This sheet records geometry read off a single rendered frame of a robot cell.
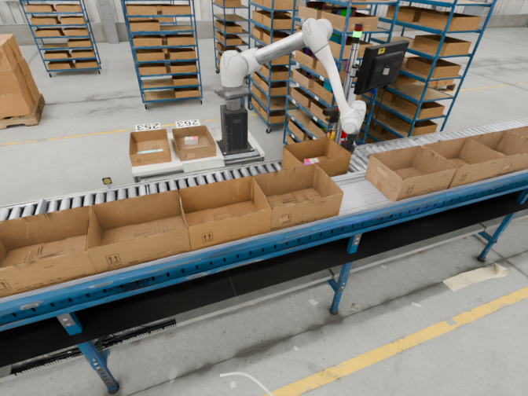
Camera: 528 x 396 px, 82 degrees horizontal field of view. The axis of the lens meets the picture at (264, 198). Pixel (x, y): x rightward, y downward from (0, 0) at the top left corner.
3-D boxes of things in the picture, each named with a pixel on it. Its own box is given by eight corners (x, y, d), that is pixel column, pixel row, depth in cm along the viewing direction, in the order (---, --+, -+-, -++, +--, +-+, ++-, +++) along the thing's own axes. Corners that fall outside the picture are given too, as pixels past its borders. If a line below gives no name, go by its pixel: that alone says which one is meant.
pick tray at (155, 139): (168, 139, 256) (166, 128, 250) (172, 162, 228) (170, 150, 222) (132, 143, 249) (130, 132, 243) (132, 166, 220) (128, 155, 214)
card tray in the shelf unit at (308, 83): (292, 78, 343) (293, 68, 337) (316, 75, 352) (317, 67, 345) (307, 89, 313) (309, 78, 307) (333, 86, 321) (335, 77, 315)
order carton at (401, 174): (412, 166, 207) (420, 144, 196) (446, 191, 185) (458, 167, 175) (363, 177, 195) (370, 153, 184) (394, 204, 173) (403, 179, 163)
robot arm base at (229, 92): (211, 91, 225) (210, 83, 221) (238, 86, 234) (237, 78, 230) (221, 98, 212) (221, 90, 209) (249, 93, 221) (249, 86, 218)
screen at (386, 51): (378, 115, 255) (404, 39, 217) (396, 122, 246) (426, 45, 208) (342, 130, 229) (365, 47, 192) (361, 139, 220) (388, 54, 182)
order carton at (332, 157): (324, 155, 242) (327, 136, 232) (347, 174, 221) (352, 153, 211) (280, 166, 228) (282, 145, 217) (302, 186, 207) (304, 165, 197)
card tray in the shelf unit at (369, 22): (320, 23, 271) (321, 11, 265) (349, 23, 280) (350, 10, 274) (345, 31, 241) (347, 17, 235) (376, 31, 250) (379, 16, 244)
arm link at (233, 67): (217, 86, 217) (214, 53, 204) (229, 78, 230) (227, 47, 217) (236, 89, 212) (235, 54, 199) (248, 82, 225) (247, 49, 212)
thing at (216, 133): (243, 126, 287) (243, 123, 286) (265, 156, 244) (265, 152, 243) (131, 141, 259) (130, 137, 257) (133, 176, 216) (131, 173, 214)
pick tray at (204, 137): (206, 135, 265) (205, 124, 259) (217, 155, 237) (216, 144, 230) (173, 139, 256) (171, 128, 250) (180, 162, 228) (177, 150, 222)
